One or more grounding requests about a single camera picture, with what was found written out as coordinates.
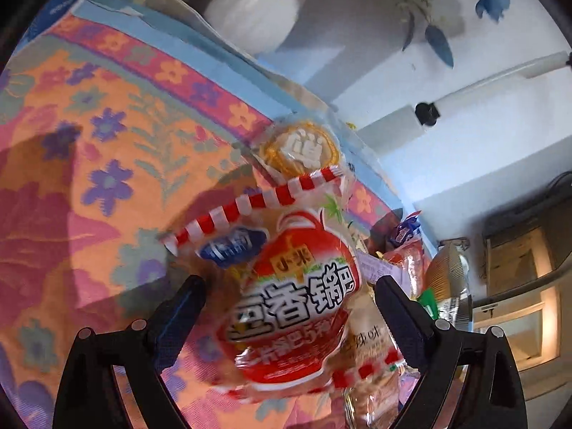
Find yellow packaged bread snack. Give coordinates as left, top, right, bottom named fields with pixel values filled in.
left=343, top=285, right=401, bottom=428

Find blue red chip bag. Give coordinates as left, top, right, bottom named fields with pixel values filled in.
left=388, top=211, right=421, bottom=249

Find floral orange pink tablecloth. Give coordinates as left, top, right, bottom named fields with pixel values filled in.
left=0, top=0, right=439, bottom=429

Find white ceramic vase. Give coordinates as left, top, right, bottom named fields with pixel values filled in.
left=204, top=0, right=301, bottom=56

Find white pipe with black clamp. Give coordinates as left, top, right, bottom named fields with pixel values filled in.
left=357, top=51, right=571, bottom=157

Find clear bag small round crackers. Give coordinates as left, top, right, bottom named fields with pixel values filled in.
left=251, top=117, right=344, bottom=183

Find red white striped snack bag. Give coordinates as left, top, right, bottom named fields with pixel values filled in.
left=163, top=165, right=362, bottom=400

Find red caramel biscuit pack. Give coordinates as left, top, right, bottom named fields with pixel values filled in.
left=383, top=238, right=426, bottom=298

